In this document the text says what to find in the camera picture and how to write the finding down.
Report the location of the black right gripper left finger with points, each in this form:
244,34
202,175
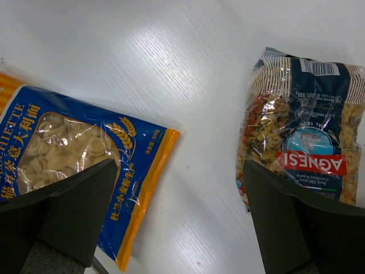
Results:
55,229

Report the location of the blue orange orecchiette pasta bag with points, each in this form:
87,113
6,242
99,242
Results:
47,137

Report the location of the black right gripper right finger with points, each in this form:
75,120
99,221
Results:
299,231

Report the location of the Agnesi tricolor fusilli bag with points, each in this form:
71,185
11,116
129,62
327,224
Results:
301,122

